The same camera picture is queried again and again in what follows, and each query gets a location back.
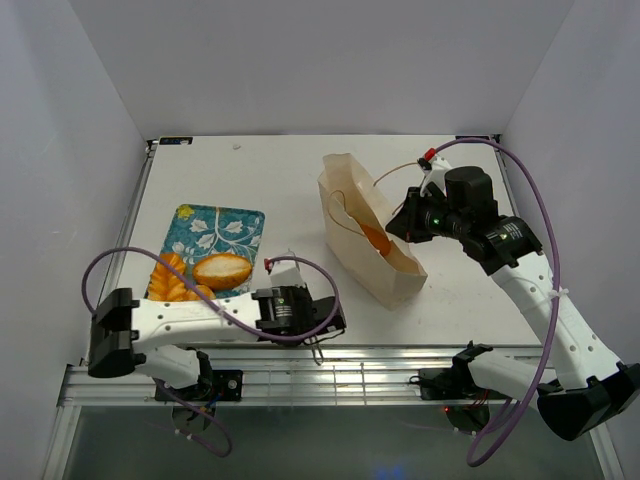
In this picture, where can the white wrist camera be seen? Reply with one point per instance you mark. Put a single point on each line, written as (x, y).
(434, 168)
(284, 273)

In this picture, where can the left blue table label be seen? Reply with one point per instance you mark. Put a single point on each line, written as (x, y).
(176, 140)

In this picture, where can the metal serving tongs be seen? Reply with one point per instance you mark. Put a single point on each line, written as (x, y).
(317, 354)

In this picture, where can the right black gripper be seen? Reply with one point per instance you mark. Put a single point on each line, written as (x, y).
(405, 222)

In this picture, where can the aluminium frame rail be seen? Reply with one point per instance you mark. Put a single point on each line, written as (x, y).
(273, 377)

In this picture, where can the blue table label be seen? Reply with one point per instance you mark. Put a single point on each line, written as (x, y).
(483, 137)
(176, 140)

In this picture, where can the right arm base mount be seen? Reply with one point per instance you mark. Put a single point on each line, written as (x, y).
(440, 382)

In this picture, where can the long braided orange bread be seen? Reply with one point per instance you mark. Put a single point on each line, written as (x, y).
(165, 286)

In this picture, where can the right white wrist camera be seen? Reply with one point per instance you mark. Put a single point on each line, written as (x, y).
(434, 168)

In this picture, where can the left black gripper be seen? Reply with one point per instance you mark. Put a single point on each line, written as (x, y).
(301, 291)

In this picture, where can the round orange sugared bun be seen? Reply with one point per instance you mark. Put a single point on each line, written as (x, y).
(377, 239)

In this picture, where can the oval split bread loaf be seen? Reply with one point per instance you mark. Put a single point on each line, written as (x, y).
(222, 271)

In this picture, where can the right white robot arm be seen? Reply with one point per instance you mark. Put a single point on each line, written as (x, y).
(590, 383)

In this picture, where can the teal patterned tray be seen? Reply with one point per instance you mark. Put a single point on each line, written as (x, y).
(199, 231)

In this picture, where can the right blue table label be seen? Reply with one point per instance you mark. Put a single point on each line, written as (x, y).
(483, 137)

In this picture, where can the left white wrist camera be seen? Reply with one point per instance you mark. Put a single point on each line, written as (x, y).
(284, 273)

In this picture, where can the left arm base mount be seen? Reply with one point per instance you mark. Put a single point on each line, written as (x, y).
(226, 386)

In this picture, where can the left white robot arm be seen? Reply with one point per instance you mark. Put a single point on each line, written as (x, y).
(130, 335)

